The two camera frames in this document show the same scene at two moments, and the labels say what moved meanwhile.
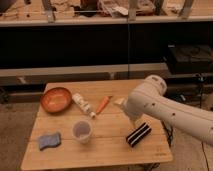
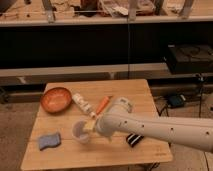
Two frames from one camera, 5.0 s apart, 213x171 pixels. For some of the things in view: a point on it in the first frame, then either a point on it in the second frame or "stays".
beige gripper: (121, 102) to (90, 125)
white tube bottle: (79, 99) stays
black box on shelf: (189, 59) stays
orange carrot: (103, 105) stays
